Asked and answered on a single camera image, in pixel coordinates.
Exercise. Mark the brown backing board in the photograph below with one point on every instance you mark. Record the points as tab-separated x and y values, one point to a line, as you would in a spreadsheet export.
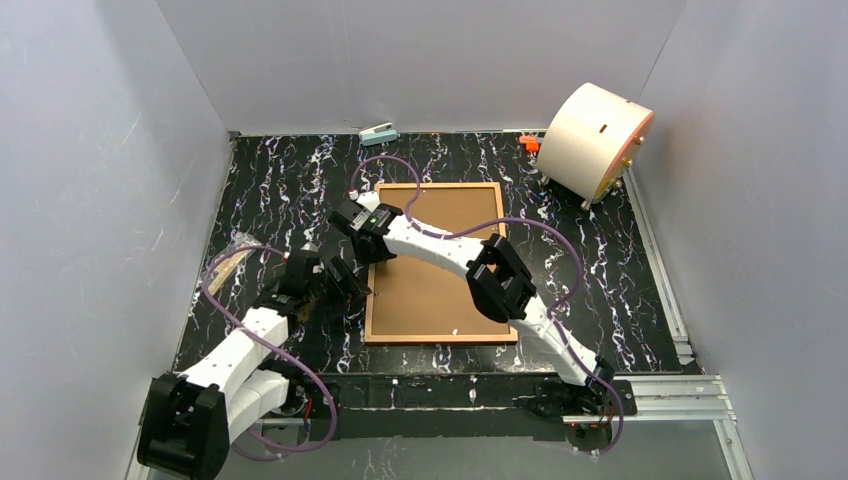
437	278

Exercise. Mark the teal white small device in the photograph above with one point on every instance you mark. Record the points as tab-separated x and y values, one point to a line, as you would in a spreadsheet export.
377	135

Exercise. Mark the wooden picture frame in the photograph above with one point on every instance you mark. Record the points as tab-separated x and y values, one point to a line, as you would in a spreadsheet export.
437	265

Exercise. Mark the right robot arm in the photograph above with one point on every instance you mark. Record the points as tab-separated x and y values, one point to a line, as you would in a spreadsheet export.
502	290

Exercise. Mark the white orange cylinder box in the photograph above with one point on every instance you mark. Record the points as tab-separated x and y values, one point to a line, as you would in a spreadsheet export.
592	141

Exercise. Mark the small plastic bag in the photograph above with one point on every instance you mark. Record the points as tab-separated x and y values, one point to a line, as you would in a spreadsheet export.
228	261

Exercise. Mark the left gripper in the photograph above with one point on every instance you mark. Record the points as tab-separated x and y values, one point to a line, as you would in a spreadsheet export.
337	277

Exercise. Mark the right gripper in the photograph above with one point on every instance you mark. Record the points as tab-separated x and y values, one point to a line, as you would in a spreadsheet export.
346	220

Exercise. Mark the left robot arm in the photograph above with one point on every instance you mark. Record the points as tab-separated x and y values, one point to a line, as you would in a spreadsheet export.
191	418

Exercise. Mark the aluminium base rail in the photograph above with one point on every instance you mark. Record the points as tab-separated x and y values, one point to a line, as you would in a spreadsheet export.
488	426

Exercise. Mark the orange clip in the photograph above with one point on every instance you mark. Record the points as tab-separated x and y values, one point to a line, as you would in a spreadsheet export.
530	143

